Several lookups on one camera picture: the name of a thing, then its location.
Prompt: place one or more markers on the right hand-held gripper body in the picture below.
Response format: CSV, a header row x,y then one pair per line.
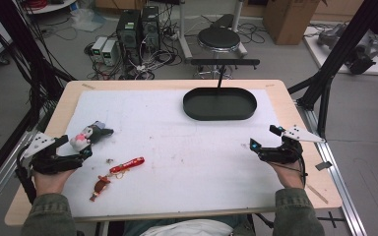
x,y
283,154

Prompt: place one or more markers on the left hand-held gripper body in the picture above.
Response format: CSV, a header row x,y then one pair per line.
x,y
50,162

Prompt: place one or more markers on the black hanger stand with tray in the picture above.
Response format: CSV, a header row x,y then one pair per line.
x,y
220,105

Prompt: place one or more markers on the person's left hand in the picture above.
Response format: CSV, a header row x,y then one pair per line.
x,y
50,183

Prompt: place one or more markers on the person's right hand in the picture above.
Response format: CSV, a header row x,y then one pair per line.
x,y
290,177

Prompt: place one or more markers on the black tape piece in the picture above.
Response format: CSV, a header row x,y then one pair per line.
x,y
323,165

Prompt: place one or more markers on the white table mat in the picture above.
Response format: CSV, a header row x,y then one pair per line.
x,y
183,164

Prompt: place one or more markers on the white floor board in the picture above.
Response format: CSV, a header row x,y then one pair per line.
x,y
318,55

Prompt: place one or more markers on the grey bench power supply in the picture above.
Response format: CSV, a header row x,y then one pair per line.
x,y
98,47
109,52

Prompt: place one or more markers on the white cloth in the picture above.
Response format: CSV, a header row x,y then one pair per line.
x,y
190,228

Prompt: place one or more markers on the black round stool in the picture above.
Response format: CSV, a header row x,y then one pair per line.
x,y
219,38

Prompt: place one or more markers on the brown cardboard box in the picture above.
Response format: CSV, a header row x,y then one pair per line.
x,y
288,21

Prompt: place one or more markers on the grey and black machine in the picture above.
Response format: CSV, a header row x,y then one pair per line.
x,y
362,52

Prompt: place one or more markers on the clear plastic bag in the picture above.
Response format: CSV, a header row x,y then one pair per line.
x,y
87,19

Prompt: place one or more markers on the black computer tower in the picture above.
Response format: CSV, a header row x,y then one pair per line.
x,y
151,26
129,36

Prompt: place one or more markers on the round white table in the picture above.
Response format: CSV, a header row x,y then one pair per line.
x,y
50,7

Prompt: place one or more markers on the aluminium rail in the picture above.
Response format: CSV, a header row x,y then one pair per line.
x,y
341,187
3,178

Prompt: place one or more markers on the black metal frame post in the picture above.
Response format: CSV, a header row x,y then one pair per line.
x,y
344,46
19,36

